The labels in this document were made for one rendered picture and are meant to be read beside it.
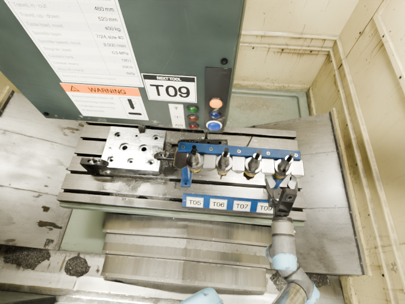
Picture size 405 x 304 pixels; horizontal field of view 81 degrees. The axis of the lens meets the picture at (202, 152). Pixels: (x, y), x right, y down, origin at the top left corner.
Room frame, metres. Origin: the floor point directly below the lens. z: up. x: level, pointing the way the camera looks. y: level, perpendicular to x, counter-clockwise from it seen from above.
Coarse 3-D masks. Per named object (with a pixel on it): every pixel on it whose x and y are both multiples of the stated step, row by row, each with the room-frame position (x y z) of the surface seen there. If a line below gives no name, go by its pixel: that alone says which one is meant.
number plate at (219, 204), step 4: (212, 200) 0.32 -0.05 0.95; (216, 200) 0.32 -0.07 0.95; (220, 200) 0.32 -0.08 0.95; (224, 200) 0.32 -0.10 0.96; (212, 204) 0.30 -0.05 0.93; (216, 204) 0.30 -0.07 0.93; (220, 204) 0.30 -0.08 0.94; (224, 204) 0.30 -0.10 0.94; (212, 208) 0.29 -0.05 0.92; (216, 208) 0.29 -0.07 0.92; (220, 208) 0.29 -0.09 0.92; (224, 208) 0.29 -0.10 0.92
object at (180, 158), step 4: (176, 152) 0.43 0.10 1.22; (180, 152) 0.43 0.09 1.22; (184, 152) 0.43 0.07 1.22; (176, 156) 0.41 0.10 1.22; (180, 156) 0.41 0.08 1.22; (184, 156) 0.41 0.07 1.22; (176, 160) 0.39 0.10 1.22; (180, 160) 0.39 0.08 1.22; (184, 160) 0.39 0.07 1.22; (176, 164) 0.38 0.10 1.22; (180, 164) 0.38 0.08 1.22; (184, 164) 0.38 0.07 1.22; (180, 168) 0.36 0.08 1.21
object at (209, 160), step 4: (204, 156) 0.41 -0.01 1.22; (208, 156) 0.41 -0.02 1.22; (212, 156) 0.41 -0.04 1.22; (216, 156) 0.41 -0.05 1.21; (204, 160) 0.39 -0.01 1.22; (208, 160) 0.39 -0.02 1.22; (212, 160) 0.39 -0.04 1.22; (204, 164) 0.38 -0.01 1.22; (208, 164) 0.38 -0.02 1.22; (212, 164) 0.38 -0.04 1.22; (204, 168) 0.36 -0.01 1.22; (208, 168) 0.36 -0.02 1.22; (212, 168) 0.36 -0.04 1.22
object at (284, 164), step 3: (285, 159) 0.36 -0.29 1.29; (279, 162) 0.38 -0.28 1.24; (282, 162) 0.36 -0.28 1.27; (285, 162) 0.36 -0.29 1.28; (288, 162) 0.35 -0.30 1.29; (291, 162) 0.35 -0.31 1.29; (279, 165) 0.36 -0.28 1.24; (282, 165) 0.36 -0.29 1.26; (285, 165) 0.35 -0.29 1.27; (288, 165) 0.35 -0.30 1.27; (279, 168) 0.36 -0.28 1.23; (282, 168) 0.35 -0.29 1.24; (285, 168) 0.35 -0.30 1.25; (288, 168) 0.35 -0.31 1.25; (282, 171) 0.35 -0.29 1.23; (285, 171) 0.34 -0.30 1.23
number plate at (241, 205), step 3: (234, 201) 0.31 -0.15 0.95; (237, 201) 0.31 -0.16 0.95; (240, 201) 0.31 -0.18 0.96; (243, 201) 0.31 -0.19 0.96; (246, 201) 0.31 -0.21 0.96; (249, 201) 0.31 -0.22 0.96; (234, 204) 0.30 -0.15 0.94; (237, 204) 0.30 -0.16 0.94; (240, 204) 0.30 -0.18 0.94; (243, 204) 0.30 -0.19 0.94; (246, 204) 0.30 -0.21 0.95; (249, 204) 0.30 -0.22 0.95; (234, 207) 0.29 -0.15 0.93; (237, 207) 0.29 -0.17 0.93; (240, 207) 0.29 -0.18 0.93; (243, 207) 0.29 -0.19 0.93; (246, 207) 0.29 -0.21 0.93; (249, 207) 0.29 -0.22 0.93; (234, 210) 0.28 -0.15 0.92; (237, 210) 0.28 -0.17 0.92; (240, 210) 0.28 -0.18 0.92; (243, 210) 0.28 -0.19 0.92; (246, 210) 0.28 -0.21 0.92; (249, 210) 0.28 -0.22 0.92
